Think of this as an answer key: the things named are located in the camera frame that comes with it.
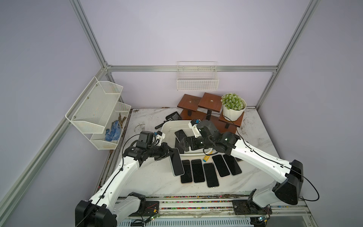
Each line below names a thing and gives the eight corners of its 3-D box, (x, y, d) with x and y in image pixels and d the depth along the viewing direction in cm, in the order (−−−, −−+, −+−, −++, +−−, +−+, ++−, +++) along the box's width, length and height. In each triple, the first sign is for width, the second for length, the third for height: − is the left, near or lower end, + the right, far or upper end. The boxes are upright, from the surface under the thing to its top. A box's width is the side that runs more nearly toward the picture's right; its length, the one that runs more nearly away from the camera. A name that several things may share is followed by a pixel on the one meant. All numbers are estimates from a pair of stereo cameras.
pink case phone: (193, 183, 84) (193, 182, 82) (190, 160, 93) (190, 159, 92) (204, 181, 85) (205, 180, 83) (200, 159, 94) (201, 158, 92)
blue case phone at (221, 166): (220, 178, 86) (221, 177, 84) (211, 156, 95) (211, 155, 93) (230, 175, 87) (231, 174, 85) (220, 154, 96) (221, 152, 94)
